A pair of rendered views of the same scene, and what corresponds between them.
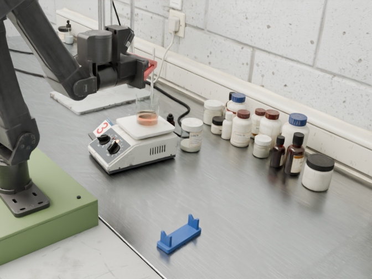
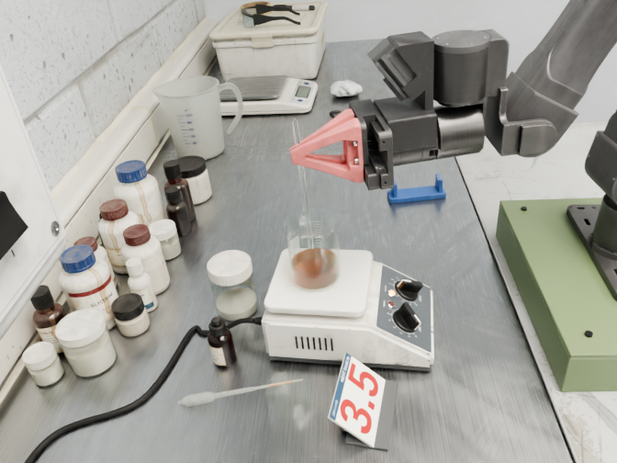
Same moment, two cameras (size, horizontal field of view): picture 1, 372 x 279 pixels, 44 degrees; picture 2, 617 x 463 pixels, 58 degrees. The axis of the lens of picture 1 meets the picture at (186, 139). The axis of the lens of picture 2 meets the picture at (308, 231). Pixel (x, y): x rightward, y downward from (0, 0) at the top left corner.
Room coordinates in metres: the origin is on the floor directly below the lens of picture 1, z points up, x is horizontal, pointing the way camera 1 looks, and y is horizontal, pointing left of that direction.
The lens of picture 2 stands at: (1.45, 0.50, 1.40)
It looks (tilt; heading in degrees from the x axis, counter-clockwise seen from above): 33 degrees down; 228
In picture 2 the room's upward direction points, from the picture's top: 6 degrees counter-clockwise
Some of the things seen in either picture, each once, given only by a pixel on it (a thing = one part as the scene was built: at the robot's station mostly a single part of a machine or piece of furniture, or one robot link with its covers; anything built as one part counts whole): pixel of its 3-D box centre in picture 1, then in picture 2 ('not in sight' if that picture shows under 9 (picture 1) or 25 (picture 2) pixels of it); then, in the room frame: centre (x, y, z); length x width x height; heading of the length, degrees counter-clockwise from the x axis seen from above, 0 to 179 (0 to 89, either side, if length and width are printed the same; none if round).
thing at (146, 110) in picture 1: (146, 109); (316, 251); (1.09, 0.11, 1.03); 0.07 x 0.06 x 0.08; 140
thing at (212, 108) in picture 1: (212, 112); (87, 343); (1.33, -0.08, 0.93); 0.06 x 0.06 x 0.07
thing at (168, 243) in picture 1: (180, 232); (416, 187); (0.74, 0.00, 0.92); 0.10 x 0.03 x 0.04; 139
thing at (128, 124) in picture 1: (145, 124); (320, 279); (1.09, 0.11, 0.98); 0.12 x 0.12 x 0.01; 35
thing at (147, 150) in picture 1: (136, 141); (343, 307); (1.08, 0.13, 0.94); 0.22 x 0.13 x 0.08; 125
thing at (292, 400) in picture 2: not in sight; (290, 394); (1.20, 0.16, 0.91); 0.06 x 0.06 x 0.02
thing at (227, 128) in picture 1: (227, 125); (140, 285); (1.22, -0.12, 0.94); 0.03 x 0.03 x 0.08
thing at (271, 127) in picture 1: (269, 129); (122, 235); (1.19, -0.23, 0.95); 0.06 x 0.06 x 0.11
